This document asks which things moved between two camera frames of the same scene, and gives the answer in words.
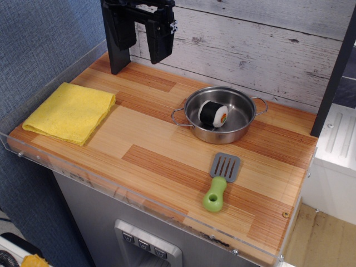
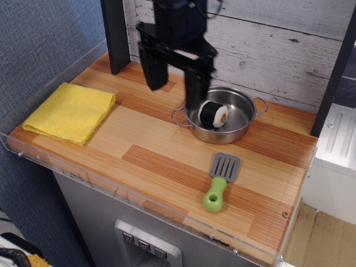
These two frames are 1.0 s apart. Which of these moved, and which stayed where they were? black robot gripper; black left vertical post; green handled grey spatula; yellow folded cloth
Moved: black robot gripper
Stayed: green handled grey spatula; yellow folded cloth; black left vertical post
